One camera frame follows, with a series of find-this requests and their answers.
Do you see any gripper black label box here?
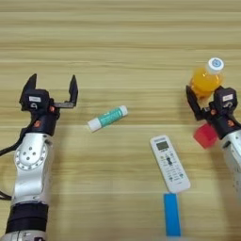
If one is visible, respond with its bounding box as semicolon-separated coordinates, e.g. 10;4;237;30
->
19;88;51;111
214;87;238;111

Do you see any white remote control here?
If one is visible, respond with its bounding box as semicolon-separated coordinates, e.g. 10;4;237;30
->
149;135;192;194

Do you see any orange juice bottle white cap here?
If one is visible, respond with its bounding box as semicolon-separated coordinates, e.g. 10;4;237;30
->
189;56;226;101

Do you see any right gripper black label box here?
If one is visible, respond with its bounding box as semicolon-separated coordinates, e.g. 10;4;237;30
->
214;87;238;111

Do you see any red cube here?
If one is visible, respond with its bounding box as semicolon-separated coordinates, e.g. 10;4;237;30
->
192;122;219;150

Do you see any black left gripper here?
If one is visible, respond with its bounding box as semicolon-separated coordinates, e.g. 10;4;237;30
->
22;72;79;136

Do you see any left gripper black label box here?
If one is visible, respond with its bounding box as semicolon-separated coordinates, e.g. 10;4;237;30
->
19;88;51;111

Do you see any green and white tube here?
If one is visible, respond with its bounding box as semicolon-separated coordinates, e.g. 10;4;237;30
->
87;104;129;133

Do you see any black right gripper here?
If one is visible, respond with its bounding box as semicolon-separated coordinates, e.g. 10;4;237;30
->
185;85;241;140

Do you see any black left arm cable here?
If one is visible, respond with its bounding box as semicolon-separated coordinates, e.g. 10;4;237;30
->
0;119;34;201

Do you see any blue tape strip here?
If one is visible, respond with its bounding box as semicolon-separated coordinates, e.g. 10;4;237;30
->
163;193;182;237

